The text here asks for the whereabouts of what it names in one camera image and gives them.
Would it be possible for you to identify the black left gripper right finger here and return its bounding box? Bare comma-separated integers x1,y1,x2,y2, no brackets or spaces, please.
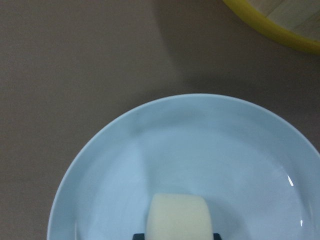
213,233,222,240

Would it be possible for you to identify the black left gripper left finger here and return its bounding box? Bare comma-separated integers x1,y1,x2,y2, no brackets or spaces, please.
132,233,145,240

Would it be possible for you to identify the white steamed bun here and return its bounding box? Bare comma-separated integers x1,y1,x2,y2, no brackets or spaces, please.
144,193,214,240

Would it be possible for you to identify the yellow bamboo steamer basket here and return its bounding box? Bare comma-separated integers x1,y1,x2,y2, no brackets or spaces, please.
224,0,320,55

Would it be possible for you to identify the light blue plate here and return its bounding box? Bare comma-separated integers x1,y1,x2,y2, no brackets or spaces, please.
46,94,320,240

